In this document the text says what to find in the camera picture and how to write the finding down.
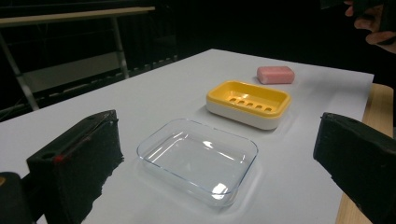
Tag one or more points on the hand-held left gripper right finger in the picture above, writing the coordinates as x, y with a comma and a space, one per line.
358, 155

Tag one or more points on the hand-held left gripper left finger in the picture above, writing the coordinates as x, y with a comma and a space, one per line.
77, 165

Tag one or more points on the pink soap bar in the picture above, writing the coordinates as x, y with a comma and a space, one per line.
275, 75

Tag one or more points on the yellow and white soap dish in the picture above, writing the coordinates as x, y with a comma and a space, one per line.
249, 104

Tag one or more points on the clear plastic soap dish lid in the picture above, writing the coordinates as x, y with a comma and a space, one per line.
199, 161

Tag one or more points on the metal frame table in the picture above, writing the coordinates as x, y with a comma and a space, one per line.
71, 62

